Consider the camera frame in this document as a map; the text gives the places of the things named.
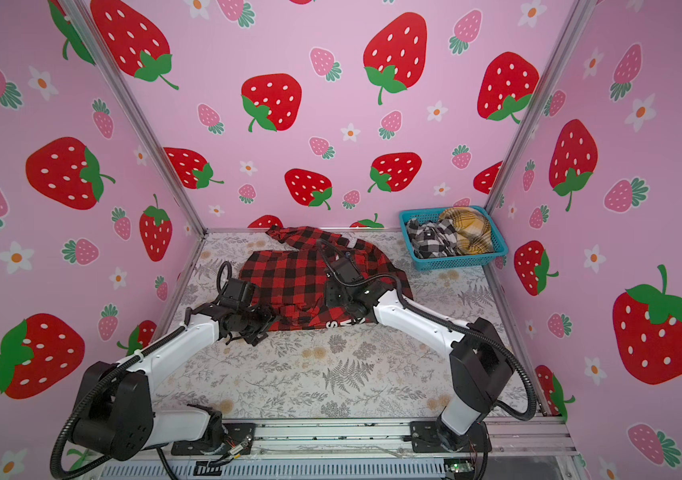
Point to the black white plaid shirt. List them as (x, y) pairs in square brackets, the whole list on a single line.
[(433, 239)]

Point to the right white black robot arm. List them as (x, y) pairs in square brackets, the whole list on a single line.
[(480, 364)]

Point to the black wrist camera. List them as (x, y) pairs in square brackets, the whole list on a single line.
[(344, 271), (237, 294)]

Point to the teal plastic basket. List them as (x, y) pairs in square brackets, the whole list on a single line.
[(426, 215)]

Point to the red black plaid shirt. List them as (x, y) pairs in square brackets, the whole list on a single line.
[(292, 281)]

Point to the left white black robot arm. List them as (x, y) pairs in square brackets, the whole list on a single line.
[(114, 414)]

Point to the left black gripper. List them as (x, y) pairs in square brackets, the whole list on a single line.
[(268, 319)]

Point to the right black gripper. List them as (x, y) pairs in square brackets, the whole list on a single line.
[(329, 294)]

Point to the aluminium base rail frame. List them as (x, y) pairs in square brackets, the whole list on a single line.
[(372, 448)]

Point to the yellow plaid shirt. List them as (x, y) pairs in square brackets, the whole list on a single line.
[(473, 229)]

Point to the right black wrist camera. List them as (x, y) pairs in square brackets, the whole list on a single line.
[(344, 271)]

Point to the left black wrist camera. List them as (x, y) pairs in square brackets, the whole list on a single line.
[(237, 294)]

